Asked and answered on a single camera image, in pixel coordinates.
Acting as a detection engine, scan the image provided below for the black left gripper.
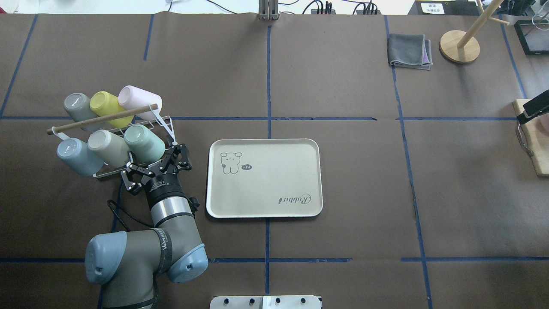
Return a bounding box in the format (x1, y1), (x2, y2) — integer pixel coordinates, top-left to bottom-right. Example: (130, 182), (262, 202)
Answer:
(121, 143), (193, 202)

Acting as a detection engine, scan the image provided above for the green cup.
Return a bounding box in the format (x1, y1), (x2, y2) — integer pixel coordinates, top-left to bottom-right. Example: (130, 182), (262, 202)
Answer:
(124, 124), (165, 164)

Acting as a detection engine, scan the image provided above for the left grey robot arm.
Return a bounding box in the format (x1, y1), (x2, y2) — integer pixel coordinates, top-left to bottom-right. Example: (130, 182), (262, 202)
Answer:
(85, 159), (208, 309)

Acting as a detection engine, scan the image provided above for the beige cup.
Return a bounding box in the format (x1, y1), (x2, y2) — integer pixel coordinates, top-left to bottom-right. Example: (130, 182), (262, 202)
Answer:
(87, 129), (130, 168)

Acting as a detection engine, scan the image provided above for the blue cup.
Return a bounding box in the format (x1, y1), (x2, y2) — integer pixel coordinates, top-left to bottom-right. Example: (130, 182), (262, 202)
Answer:
(56, 138), (104, 176)

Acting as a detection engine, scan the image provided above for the pink cup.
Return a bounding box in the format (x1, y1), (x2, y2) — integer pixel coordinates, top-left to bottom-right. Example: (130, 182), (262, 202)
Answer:
(118, 85), (163, 113)

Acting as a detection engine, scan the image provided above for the yellow cup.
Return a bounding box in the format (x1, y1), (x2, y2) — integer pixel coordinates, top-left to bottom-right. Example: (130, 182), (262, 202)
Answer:
(90, 91), (134, 128)

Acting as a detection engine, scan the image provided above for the grey cup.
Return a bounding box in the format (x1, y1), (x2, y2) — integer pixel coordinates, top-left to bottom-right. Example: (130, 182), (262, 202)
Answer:
(63, 93), (99, 122)

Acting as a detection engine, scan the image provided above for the beige tray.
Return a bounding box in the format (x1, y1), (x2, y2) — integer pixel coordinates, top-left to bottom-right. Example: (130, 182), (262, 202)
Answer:
(206, 138), (323, 219)

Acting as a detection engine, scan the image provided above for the long blue tape strip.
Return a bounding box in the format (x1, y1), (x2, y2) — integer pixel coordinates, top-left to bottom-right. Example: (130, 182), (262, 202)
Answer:
(265, 25), (272, 295)

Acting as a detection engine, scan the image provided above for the crossing blue tape strip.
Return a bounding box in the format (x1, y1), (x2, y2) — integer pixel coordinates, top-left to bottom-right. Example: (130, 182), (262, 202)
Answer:
(1, 117), (516, 121)

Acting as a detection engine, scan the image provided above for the grey folded cloth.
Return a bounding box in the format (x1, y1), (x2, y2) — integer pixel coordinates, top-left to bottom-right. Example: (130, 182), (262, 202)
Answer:
(387, 33), (433, 70)

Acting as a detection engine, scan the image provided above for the wooden stand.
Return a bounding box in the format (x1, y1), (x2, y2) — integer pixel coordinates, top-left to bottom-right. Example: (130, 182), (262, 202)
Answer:
(439, 0), (510, 64)

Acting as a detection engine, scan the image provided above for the wooden cutting board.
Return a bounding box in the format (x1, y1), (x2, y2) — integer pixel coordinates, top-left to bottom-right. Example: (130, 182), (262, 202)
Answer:
(512, 99), (549, 177)

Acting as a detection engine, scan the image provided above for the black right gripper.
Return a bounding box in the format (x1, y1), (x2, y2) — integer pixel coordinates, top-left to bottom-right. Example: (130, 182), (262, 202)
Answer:
(516, 90), (549, 124)

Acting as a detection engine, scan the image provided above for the white wire cup rack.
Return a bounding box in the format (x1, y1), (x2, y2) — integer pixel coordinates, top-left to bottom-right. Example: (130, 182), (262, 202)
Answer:
(46, 103), (174, 178)

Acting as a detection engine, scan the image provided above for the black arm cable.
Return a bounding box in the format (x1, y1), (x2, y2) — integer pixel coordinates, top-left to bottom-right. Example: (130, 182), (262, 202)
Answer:
(107, 198), (156, 229)

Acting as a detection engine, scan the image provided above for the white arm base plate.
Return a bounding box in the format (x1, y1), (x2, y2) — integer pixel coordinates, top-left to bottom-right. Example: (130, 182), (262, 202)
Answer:
(209, 295), (323, 309)

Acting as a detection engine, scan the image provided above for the aluminium frame post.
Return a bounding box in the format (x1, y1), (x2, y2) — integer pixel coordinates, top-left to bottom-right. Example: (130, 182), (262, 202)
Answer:
(258, 0), (280, 20)

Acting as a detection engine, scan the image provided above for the black picture frame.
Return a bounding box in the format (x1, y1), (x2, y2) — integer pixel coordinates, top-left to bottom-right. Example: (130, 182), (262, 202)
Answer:
(514, 20), (549, 55)

